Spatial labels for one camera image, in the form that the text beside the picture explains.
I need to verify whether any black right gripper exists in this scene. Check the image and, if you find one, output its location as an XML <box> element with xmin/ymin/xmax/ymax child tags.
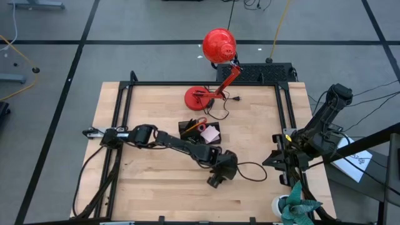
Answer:
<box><xmin>262</xmin><ymin>134</ymin><xmax>311</xmax><ymax>186</ymax></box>

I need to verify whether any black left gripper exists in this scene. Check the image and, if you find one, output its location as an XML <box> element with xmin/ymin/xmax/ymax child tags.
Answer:
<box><xmin>206</xmin><ymin>149</ymin><xmax>239</xmax><ymax>189</ymax></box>

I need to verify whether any pink sticky notes pad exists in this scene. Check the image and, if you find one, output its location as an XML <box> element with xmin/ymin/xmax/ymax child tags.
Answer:
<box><xmin>199</xmin><ymin>125</ymin><xmax>221</xmax><ymax>144</ymax></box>

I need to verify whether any yellow pencil pink eraser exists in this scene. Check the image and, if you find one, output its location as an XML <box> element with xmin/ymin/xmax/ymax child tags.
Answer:
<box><xmin>181</xmin><ymin>118</ymin><xmax>208</xmax><ymax>136</ymax></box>

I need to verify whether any black mesh desk organizer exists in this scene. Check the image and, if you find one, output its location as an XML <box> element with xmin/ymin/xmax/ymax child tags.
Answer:
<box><xmin>177</xmin><ymin>119</ymin><xmax>223</xmax><ymax>146</ymax></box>

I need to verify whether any white plant pot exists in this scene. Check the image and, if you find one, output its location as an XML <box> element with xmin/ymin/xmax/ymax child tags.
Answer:
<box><xmin>271</xmin><ymin>194</ymin><xmax>290</xmax><ymax>219</ymax></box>

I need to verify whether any teal succulent plant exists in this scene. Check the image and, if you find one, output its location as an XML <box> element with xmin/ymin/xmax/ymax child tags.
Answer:
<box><xmin>279</xmin><ymin>180</ymin><xmax>323</xmax><ymax>225</ymax></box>

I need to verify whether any white paper sheet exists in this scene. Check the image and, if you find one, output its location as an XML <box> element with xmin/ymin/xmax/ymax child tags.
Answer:
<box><xmin>331</xmin><ymin>134</ymin><xmax>374</xmax><ymax>183</ymax></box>

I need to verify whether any black diagonal beam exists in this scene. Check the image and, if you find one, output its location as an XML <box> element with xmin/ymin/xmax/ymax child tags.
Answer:
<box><xmin>321</xmin><ymin>121</ymin><xmax>400</xmax><ymax>164</ymax></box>

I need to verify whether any black perforated case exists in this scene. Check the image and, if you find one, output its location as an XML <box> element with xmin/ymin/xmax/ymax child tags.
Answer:
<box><xmin>216</xmin><ymin>62</ymin><xmax>297</xmax><ymax>84</ymax></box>

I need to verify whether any red desk lamp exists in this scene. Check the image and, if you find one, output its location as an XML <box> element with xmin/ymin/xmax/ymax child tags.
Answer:
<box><xmin>183</xmin><ymin>27</ymin><xmax>243</xmax><ymax>112</ymax></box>

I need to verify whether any grey furniture foot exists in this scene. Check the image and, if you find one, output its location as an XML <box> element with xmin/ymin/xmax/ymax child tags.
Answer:
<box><xmin>7</xmin><ymin>0</ymin><xmax>66</xmax><ymax>11</ymax></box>
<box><xmin>0</xmin><ymin>72</ymin><xmax>26</xmax><ymax>85</ymax></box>

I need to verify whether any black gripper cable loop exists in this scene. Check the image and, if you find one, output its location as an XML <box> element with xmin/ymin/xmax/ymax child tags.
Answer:
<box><xmin>235</xmin><ymin>161</ymin><xmax>268</xmax><ymax>183</ymax></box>

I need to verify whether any black cable bundle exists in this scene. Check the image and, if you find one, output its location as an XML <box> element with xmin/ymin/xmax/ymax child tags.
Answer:
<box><xmin>72</xmin><ymin>144</ymin><xmax>123</xmax><ymax>220</ymax></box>
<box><xmin>289</xmin><ymin>168</ymin><xmax>337</xmax><ymax>223</ymax></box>

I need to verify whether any black lamp power cord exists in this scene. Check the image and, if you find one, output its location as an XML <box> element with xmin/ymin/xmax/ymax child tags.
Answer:
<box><xmin>199</xmin><ymin>86</ymin><xmax>241</xmax><ymax>121</ymax></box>

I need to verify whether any black aluminium table frame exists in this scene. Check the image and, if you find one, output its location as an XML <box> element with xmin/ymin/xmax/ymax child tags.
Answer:
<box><xmin>93</xmin><ymin>71</ymin><xmax>313</xmax><ymax>225</ymax></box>

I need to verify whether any yellow hanging cable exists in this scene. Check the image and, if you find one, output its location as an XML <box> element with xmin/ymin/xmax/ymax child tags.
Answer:
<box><xmin>265</xmin><ymin>0</ymin><xmax>292</xmax><ymax>64</ymax></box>

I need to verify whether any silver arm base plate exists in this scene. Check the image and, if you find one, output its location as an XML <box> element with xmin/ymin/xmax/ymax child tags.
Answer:
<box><xmin>82</xmin><ymin>126</ymin><xmax>109</xmax><ymax>139</ymax></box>

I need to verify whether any black floor cable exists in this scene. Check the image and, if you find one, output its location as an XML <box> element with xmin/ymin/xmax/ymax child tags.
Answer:
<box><xmin>226</xmin><ymin>0</ymin><xmax>236</xmax><ymax>31</ymax></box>

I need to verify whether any yellow floor cable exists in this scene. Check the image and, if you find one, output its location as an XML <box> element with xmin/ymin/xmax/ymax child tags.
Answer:
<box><xmin>0</xmin><ymin>34</ymin><xmax>41</xmax><ymax>103</ymax></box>

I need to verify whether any white floor cable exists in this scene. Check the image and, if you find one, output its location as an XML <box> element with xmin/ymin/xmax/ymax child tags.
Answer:
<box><xmin>0</xmin><ymin>0</ymin><xmax>19</xmax><ymax>53</ymax></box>

